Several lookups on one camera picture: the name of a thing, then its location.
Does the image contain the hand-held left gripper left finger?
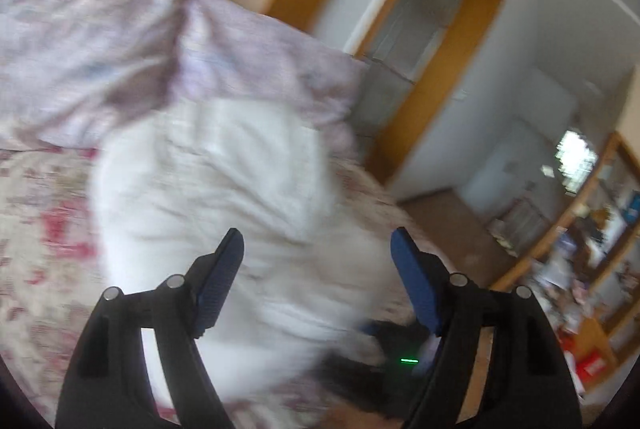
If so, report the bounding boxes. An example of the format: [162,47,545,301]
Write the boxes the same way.
[55,228,246,429]

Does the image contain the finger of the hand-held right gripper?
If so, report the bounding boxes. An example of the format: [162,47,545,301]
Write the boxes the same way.
[357,318,417,346]

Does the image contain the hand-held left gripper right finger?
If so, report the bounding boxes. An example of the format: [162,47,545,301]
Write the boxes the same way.
[390,227,583,429]

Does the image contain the white quilted puffer jacket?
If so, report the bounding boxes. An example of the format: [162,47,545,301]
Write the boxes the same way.
[92,96,441,405]

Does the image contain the wooden bookshelf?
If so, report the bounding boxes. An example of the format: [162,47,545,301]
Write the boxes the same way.
[490,131,640,392]

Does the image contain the floral bed sheet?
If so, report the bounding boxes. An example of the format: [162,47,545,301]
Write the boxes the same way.
[0,146,451,429]

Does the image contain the white cabinet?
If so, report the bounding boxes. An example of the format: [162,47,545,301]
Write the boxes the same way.
[457,66,583,222]

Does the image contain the pink floral duvet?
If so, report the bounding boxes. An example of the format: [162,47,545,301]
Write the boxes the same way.
[0,0,371,160]

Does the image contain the frosted glass door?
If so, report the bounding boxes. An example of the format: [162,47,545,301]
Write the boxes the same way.
[350,0,471,144]

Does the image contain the wooden door frame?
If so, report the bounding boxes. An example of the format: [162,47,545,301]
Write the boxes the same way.
[265,0,503,187]

